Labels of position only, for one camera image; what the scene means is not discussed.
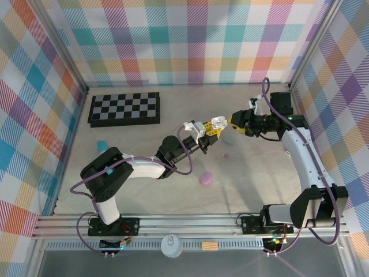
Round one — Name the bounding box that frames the aluminium frame post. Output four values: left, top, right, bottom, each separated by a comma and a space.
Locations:
287, 0, 347, 92
34, 0, 89, 96

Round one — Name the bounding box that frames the left small circuit board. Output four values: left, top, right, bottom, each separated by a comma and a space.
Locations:
99, 237, 134, 251

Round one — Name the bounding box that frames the black grey chessboard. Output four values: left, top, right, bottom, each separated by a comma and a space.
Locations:
88, 92, 161, 128

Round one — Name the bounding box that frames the right aluminium side rail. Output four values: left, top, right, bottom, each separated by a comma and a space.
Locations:
287, 85, 329, 214

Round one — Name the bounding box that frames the grey metal panel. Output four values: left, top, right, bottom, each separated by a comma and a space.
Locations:
34, 250, 351, 277

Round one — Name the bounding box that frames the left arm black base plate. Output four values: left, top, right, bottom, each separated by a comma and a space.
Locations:
87, 216, 141, 237

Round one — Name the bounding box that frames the aluminium mounting rail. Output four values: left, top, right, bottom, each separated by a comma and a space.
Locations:
31, 214, 350, 239

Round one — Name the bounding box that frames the perforated metal strip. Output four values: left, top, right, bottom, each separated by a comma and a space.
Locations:
45, 241, 266, 251

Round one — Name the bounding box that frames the purple earbud charging case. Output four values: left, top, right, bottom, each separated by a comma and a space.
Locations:
199, 171, 214, 186

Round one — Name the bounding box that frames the right aluminium frame post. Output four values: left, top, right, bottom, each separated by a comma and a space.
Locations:
287, 0, 347, 92

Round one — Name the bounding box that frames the right small circuit board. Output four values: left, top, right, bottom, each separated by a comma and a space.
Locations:
262, 236, 286, 252

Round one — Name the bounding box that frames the small circuit board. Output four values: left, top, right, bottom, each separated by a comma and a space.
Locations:
262, 236, 286, 252
99, 237, 134, 251

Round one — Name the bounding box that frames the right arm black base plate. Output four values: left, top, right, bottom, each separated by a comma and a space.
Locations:
240, 215, 295, 235

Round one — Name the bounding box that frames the left aluminium frame post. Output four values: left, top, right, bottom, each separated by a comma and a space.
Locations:
34, 0, 89, 96

